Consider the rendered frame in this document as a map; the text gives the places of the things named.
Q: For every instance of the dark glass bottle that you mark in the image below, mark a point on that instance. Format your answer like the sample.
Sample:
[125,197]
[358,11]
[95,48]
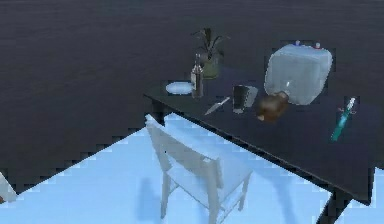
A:
[197,78]

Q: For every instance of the grey flat card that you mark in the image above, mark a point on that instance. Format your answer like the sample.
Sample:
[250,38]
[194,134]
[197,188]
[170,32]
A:
[252,96]

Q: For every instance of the white plate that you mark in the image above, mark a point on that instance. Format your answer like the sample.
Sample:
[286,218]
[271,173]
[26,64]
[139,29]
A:
[179,88]

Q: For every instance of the black cup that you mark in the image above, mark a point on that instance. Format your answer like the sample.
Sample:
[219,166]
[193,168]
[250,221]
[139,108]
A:
[239,98]

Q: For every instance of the black dining table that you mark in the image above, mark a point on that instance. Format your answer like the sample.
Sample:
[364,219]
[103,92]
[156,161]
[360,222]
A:
[300,143]

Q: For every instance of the white furniture corner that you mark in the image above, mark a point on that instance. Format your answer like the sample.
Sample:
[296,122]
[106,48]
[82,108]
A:
[6,190]

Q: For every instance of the green potted house plant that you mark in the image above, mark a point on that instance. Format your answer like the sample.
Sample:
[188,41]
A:
[210,56]

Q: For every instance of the white wooden chair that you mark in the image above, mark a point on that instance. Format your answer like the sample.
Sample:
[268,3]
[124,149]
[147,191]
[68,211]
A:
[200,163]

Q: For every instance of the teal spray bottle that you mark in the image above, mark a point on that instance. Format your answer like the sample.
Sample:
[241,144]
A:
[343,120]

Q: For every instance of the brown round loaf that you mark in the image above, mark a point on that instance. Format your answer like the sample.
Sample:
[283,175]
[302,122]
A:
[271,107]

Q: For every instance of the large white plastic container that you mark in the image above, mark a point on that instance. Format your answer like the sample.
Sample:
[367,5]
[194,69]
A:
[298,75]

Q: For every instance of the silver knife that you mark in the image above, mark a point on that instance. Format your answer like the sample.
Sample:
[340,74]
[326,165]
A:
[216,106]

